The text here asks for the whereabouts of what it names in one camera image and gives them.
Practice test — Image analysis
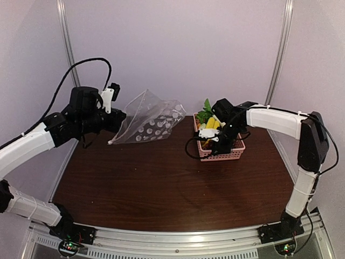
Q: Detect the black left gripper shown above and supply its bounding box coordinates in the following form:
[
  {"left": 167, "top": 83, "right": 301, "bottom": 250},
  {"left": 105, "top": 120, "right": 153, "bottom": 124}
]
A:
[{"left": 78, "top": 107, "right": 126, "bottom": 135}]

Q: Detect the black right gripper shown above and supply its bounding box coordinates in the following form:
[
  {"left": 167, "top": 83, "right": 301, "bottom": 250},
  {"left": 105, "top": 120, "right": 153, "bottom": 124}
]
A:
[{"left": 212, "top": 122, "right": 244, "bottom": 156}]

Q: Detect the pink plastic basket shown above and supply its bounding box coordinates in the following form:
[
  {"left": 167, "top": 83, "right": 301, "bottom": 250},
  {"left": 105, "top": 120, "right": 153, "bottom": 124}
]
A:
[{"left": 193, "top": 111, "right": 250, "bottom": 161}]

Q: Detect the clear zip top bag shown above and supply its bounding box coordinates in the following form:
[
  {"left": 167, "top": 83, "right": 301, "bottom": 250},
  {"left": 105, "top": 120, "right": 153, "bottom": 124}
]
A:
[{"left": 108, "top": 90, "right": 186, "bottom": 145}]

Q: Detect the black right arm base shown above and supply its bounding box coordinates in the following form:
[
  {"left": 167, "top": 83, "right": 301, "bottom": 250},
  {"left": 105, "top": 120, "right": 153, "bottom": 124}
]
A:
[{"left": 258, "top": 222, "right": 305, "bottom": 244}]

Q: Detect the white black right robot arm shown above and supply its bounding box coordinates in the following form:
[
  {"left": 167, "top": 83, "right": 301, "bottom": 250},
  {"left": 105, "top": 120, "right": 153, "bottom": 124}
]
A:
[{"left": 211, "top": 98, "right": 329, "bottom": 238}]

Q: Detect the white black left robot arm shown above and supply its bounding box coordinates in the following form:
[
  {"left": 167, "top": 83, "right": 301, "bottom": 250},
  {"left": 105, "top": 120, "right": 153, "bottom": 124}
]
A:
[{"left": 1, "top": 83, "right": 126, "bottom": 240}]

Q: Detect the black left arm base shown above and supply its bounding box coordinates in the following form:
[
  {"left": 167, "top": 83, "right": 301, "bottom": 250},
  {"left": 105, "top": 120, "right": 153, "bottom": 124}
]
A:
[{"left": 49, "top": 205, "right": 96, "bottom": 245}]

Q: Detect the yellow banana bunch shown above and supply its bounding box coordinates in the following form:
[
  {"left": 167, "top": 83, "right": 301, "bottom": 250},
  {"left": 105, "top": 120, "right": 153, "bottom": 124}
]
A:
[{"left": 205, "top": 117, "right": 220, "bottom": 129}]

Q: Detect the green leafy vegetable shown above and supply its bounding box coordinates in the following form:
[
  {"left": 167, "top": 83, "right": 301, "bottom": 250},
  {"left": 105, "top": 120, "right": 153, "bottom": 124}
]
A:
[{"left": 196, "top": 98, "right": 213, "bottom": 124}]

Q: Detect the right circuit board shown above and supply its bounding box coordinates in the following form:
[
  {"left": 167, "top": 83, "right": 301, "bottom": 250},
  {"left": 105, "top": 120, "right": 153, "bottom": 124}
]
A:
[{"left": 274, "top": 241, "right": 296, "bottom": 256}]

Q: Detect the circuit board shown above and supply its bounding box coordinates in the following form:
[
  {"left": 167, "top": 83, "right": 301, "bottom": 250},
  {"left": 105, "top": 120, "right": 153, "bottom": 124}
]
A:
[
  {"left": 274, "top": 241, "right": 296, "bottom": 256},
  {"left": 58, "top": 241, "right": 80, "bottom": 257}
]

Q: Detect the left circuit board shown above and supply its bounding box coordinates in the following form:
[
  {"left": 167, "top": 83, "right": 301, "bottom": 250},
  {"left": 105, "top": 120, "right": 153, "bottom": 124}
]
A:
[{"left": 58, "top": 241, "right": 80, "bottom": 257}]

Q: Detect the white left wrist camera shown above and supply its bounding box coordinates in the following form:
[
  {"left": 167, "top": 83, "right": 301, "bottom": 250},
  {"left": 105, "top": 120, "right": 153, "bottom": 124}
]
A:
[{"left": 100, "top": 83, "right": 120, "bottom": 114}]

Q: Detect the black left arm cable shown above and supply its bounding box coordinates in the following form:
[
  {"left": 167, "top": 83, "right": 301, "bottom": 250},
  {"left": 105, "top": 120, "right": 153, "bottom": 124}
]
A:
[{"left": 0, "top": 57, "right": 113, "bottom": 151}]

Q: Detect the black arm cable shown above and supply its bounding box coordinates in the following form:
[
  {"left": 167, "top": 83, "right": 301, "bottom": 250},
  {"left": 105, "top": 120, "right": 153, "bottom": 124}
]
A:
[
  {"left": 184, "top": 106, "right": 339, "bottom": 253},
  {"left": 0, "top": 57, "right": 113, "bottom": 151}
]

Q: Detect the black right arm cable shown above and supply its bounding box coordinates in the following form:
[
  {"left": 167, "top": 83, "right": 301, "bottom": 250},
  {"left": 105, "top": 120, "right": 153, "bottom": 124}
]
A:
[{"left": 184, "top": 106, "right": 339, "bottom": 253}]

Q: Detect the left aluminium frame post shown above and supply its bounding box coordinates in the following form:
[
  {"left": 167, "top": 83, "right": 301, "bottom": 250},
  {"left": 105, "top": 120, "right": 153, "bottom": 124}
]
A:
[{"left": 56, "top": 0, "right": 81, "bottom": 88}]

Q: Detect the aluminium frame post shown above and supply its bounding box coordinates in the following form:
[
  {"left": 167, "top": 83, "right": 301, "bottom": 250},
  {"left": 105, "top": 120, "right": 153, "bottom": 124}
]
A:
[
  {"left": 56, "top": 0, "right": 81, "bottom": 88},
  {"left": 265, "top": 0, "right": 294, "bottom": 105}
]

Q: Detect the aluminium front rail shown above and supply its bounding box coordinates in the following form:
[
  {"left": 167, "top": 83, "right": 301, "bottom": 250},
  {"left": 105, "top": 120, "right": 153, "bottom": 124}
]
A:
[{"left": 21, "top": 207, "right": 335, "bottom": 259}]

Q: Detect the right aluminium frame post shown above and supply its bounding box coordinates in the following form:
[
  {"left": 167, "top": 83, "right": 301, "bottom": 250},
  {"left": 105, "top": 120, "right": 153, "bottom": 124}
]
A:
[{"left": 265, "top": 0, "right": 294, "bottom": 105}]

